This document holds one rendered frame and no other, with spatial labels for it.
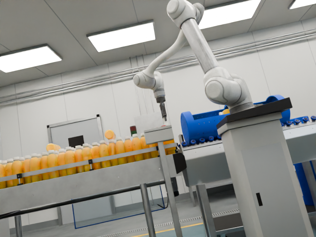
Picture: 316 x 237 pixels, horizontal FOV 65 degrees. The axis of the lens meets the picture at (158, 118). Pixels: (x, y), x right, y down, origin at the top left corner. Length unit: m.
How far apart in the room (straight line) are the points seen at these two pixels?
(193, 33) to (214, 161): 0.98
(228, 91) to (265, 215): 0.70
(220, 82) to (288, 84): 4.92
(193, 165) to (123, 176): 0.54
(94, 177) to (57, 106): 4.52
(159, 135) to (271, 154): 0.72
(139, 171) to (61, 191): 0.56
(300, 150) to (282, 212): 0.87
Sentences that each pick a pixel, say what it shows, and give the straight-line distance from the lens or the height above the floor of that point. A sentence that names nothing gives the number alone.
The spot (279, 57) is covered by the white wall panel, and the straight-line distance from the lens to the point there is 6.43.
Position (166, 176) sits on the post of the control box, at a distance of 1.77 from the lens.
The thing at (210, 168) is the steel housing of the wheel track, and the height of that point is 0.73.
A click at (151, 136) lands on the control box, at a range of 1.75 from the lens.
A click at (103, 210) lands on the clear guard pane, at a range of 2.40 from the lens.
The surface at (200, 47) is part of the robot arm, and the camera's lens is 1.59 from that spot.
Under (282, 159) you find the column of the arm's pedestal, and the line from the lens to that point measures 1.58.
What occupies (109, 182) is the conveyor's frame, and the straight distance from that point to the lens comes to 1.86.
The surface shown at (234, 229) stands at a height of 0.14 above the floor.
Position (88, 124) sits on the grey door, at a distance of 5.86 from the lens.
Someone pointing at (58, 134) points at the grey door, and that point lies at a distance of 6.10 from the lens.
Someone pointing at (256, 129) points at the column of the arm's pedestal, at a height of 0.93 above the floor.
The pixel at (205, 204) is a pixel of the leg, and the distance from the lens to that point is 2.06.
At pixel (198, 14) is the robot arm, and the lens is 1.85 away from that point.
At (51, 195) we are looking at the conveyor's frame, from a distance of 1.96.
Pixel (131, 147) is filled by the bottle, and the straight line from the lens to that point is 1.93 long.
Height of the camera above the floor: 0.85
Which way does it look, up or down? 10 degrees up
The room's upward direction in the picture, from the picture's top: 12 degrees counter-clockwise
